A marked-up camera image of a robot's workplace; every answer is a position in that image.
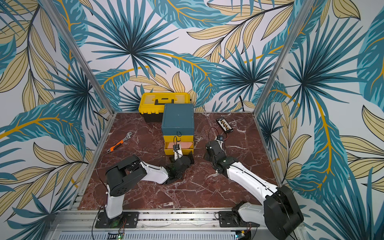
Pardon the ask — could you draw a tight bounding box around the yellow drawer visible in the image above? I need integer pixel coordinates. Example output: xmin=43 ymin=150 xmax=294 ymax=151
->
xmin=164 ymin=136 xmax=194 ymax=143
xmin=164 ymin=142 xmax=194 ymax=156

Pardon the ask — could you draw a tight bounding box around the yellow bottom drawer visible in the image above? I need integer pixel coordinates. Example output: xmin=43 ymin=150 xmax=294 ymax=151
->
xmin=164 ymin=142 xmax=194 ymax=156

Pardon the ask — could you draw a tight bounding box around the adjustable wrench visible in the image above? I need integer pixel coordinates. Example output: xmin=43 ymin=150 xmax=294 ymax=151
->
xmin=107 ymin=132 xmax=133 ymax=153

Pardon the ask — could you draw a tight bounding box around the right aluminium corner post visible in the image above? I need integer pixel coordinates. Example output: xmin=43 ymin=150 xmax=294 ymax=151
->
xmin=253 ymin=0 xmax=315 ymax=119

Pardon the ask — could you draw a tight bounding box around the black battery holder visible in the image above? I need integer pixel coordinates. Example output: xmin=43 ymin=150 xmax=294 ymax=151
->
xmin=216 ymin=117 xmax=234 ymax=134

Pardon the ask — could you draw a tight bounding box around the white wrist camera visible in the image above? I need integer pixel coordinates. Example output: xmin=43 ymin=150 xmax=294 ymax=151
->
xmin=173 ymin=144 xmax=183 ymax=161
xmin=216 ymin=135 xmax=225 ymax=144

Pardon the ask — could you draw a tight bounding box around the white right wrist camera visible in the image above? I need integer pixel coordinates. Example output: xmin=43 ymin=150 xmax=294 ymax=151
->
xmin=216 ymin=135 xmax=225 ymax=144

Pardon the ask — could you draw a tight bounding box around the left aluminium corner post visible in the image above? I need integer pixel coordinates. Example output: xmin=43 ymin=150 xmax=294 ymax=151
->
xmin=41 ymin=0 xmax=115 ymax=115

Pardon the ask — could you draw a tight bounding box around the pink sticky note pad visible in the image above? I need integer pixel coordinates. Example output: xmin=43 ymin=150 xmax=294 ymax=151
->
xmin=166 ymin=142 xmax=193 ymax=149

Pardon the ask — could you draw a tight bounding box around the yellow black toolbox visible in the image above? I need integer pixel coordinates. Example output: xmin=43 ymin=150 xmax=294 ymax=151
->
xmin=139 ymin=93 xmax=191 ymax=123

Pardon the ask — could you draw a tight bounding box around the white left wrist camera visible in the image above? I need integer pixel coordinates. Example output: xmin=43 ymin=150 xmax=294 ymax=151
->
xmin=173 ymin=144 xmax=183 ymax=161

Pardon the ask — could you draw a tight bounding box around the teal drawer cabinet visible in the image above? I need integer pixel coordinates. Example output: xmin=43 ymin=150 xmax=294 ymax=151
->
xmin=161 ymin=103 xmax=195 ymax=143

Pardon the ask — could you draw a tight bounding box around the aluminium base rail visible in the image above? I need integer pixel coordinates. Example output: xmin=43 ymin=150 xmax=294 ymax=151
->
xmin=47 ymin=208 xmax=304 ymax=240

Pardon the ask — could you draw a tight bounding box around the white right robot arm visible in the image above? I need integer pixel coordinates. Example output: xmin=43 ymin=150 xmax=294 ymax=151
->
xmin=204 ymin=141 xmax=304 ymax=240

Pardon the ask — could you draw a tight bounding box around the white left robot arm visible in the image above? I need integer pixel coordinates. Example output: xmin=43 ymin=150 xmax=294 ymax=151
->
xmin=105 ymin=153 xmax=195 ymax=220

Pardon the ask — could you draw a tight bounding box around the teal top drawer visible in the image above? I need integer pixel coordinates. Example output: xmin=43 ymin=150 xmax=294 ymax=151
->
xmin=162 ymin=126 xmax=195 ymax=136

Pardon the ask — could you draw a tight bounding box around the aluminium corner post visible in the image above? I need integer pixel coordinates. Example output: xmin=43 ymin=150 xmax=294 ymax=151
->
xmin=41 ymin=0 xmax=115 ymax=115
xmin=253 ymin=0 xmax=315 ymax=119

